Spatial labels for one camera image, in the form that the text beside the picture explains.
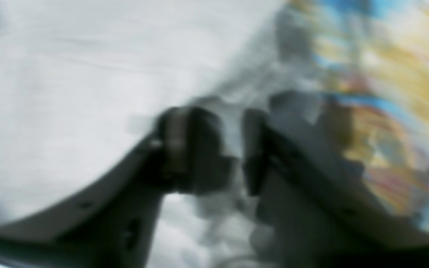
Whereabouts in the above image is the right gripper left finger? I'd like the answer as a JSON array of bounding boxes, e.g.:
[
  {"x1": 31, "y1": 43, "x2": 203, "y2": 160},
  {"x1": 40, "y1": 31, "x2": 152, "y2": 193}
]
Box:
[{"x1": 0, "y1": 107, "x2": 236, "y2": 268}]

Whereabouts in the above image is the grey T-shirt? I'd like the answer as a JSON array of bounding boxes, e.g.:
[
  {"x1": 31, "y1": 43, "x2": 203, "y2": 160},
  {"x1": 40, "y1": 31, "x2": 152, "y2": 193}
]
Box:
[{"x1": 0, "y1": 0, "x2": 334, "y2": 268}]

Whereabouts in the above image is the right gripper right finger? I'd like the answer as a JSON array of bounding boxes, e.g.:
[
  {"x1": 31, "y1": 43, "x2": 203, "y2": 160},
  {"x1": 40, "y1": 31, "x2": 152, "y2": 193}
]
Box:
[{"x1": 243, "y1": 91, "x2": 429, "y2": 268}]

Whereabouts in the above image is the patterned tile tablecloth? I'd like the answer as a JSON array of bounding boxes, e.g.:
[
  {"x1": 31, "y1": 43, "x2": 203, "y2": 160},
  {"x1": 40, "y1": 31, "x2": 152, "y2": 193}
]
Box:
[{"x1": 274, "y1": 0, "x2": 429, "y2": 239}]

